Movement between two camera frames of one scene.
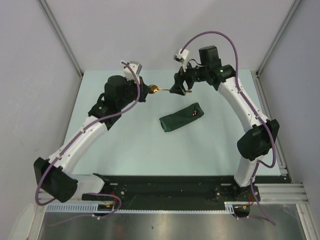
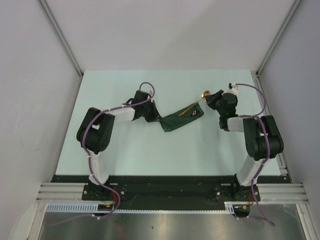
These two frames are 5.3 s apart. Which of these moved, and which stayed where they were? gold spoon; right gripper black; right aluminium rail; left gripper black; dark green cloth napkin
Moved: gold spoon; right gripper black; left gripper black
Stayed: dark green cloth napkin; right aluminium rail
